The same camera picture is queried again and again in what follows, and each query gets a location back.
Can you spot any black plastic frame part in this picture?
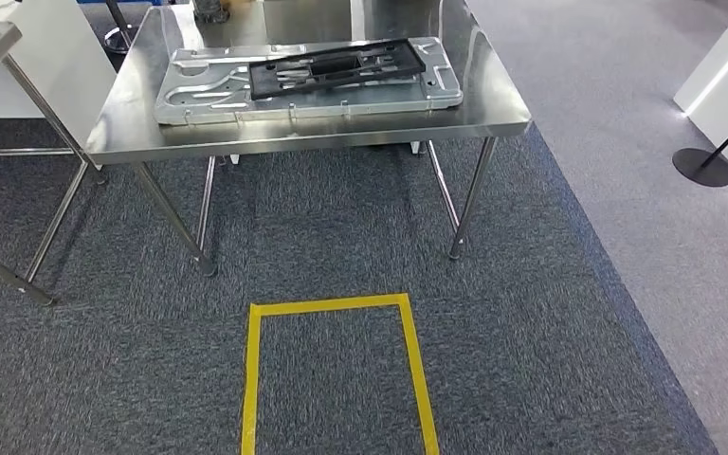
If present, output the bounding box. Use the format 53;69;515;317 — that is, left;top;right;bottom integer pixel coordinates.
247;37;428;101

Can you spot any stainless steel workbench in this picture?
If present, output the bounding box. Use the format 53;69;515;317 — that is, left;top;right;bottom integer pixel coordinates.
84;0;533;278

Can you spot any yellow floor tape square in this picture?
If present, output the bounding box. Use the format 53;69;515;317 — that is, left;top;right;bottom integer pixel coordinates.
240;292;441;455

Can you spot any silver stamped metal plate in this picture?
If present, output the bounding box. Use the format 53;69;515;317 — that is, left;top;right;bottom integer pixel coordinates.
153;35;464;127

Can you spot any steel stanchion with round base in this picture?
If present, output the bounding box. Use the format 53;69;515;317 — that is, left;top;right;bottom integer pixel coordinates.
100;0;137;56

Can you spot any black stanchion with round base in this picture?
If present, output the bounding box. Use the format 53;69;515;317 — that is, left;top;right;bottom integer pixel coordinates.
671;100;728;189

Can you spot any white board panel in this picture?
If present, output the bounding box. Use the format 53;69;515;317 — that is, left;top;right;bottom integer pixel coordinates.
0;0;118;152

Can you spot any grey ribbed flexible duct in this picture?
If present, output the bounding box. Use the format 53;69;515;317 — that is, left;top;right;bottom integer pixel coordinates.
191;0;232;25

